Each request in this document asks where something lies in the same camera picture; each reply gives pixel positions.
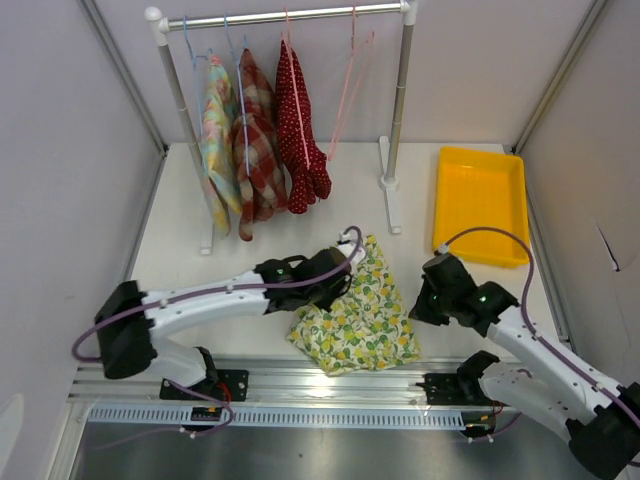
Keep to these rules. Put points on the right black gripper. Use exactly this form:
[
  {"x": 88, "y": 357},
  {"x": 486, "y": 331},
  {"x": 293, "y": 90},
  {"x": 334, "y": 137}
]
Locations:
[{"x": 420, "y": 310}]

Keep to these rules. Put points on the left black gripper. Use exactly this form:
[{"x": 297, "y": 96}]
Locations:
[{"x": 325, "y": 304}]

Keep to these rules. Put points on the lemon print cloth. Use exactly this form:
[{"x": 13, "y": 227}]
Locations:
[{"x": 368, "y": 328}]

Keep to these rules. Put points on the red polka dot skirt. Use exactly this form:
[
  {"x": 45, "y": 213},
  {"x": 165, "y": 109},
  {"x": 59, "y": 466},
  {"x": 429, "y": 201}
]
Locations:
[{"x": 300, "y": 154}]

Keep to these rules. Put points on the pink wire hanger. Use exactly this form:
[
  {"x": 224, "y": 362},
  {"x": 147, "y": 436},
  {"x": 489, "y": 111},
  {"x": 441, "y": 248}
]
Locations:
[
  {"x": 289, "y": 51},
  {"x": 360, "y": 54}
]

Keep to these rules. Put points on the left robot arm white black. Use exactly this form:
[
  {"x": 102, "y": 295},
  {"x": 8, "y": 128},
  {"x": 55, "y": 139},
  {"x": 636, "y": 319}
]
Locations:
[{"x": 135, "y": 326}]

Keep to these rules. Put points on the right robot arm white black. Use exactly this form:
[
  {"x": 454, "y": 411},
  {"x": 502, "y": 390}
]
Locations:
[{"x": 594, "y": 414}]

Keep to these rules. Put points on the red plaid garment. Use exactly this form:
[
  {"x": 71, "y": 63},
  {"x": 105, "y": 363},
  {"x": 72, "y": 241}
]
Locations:
[{"x": 260, "y": 172}]

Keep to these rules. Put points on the yellow plastic tray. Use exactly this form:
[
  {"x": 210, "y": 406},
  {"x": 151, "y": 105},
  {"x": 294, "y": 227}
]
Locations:
[{"x": 481, "y": 189}]

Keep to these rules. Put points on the pastel floral garment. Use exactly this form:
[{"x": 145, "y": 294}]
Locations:
[{"x": 220, "y": 110}]

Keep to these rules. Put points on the clothes rack metal white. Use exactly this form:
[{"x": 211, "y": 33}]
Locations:
[{"x": 161, "y": 26}]

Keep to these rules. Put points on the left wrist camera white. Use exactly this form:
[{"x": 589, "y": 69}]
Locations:
[{"x": 352, "y": 249}]

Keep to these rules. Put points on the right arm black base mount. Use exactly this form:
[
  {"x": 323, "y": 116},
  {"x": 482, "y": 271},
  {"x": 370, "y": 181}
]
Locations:
[{"x": 449, "y": 389}]

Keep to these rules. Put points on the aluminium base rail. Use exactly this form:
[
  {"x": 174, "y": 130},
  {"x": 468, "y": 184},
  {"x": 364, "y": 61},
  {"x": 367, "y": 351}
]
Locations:
[{"x": 280, "y": 382}]

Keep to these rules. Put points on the white slotted cable duct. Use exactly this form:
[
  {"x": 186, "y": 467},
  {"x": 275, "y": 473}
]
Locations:
[{"x": 246, "y": 416}]

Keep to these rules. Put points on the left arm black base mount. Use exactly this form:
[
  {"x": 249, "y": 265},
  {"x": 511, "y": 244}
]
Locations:
[{"x": 232, "y": 385}]

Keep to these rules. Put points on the blue wire hanger left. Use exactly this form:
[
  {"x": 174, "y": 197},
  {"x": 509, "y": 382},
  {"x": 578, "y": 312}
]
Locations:
[{"x": 199, "y": 65}]

